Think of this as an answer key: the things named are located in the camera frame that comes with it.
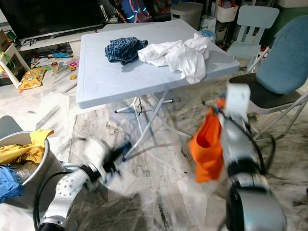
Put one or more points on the orange shirt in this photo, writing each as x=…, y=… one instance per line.
x=207, y=149

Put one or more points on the blue shirt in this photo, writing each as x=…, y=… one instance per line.
x=9, y=185

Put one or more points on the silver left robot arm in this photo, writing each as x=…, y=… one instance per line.
x=72, y=187

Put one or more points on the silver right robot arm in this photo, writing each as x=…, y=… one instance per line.
x=245, y=163

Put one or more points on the white shirt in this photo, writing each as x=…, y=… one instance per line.
x=178, y=57

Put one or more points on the white folding table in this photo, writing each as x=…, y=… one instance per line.
x=115, y=77

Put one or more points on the grey laundry bucket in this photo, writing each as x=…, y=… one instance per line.
x=41, y=178

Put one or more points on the light blue cushion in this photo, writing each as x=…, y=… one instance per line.
x=284, y=57

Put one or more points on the small white table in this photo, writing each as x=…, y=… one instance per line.
x=13, y=74

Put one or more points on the yellow shirt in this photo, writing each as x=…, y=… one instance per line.
x=19, y=151

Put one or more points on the pink toy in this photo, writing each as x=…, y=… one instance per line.
x=73, y=63

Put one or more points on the white storage basket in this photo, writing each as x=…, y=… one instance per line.
x=227, y=12

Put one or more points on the blue plaid shorts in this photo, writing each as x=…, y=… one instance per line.
x=123, y=50

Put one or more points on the white trash bin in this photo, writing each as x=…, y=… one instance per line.
x=186, y=14

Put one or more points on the white low tv console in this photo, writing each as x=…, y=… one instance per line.
x=48, y=42

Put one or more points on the dark backpack neon trim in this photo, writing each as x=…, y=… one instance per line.
x=134, y=9

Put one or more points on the black television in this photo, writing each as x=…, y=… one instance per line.
x=48, y=17

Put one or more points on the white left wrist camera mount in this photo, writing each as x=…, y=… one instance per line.
x=101, y=156

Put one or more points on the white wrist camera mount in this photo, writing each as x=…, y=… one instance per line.
x=238, y=101
x=101, y=156

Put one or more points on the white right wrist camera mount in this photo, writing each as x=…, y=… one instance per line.
x=238, y=101

